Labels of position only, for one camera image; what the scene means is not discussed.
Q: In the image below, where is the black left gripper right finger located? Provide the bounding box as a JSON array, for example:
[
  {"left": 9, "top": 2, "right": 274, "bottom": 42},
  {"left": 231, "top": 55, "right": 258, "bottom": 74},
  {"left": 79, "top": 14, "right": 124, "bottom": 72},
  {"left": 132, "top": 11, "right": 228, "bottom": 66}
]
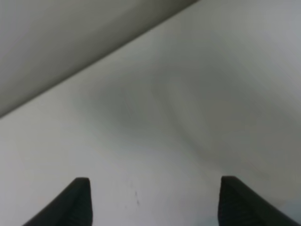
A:
[{"left": 217, "top": 176, "right": 299, "bottom": 226}]

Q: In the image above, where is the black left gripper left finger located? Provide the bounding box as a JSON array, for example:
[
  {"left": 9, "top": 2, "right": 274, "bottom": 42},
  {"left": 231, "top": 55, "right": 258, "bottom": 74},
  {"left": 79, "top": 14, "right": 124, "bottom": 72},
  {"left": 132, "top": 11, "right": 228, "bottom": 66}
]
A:
[{"left": 25, "top": 178, "right": 93, "bottom": 226}]

